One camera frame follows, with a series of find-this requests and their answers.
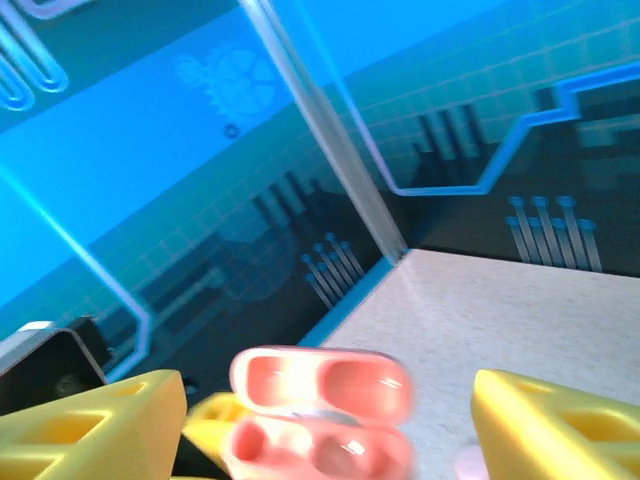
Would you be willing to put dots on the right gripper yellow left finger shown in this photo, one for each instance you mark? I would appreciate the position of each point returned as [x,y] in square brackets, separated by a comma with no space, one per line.
[75,440]

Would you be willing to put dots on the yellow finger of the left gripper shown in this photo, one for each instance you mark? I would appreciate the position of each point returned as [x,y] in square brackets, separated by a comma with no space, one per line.
[217,410]

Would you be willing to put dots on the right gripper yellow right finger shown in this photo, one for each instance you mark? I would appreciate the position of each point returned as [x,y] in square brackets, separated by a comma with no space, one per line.
[550,435]

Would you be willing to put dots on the purple earbud charging case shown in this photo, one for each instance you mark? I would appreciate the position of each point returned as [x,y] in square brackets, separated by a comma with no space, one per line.
[470,465]

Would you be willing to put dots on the coral pink earbud charging case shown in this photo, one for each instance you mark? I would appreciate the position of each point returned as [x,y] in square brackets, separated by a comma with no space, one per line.
[320,380]

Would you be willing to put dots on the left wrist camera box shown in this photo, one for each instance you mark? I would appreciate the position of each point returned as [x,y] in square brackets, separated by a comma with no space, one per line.
[45,370]

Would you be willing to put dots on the aluminium frame post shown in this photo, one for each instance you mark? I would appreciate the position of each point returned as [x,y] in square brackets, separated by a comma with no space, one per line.
[332,135]

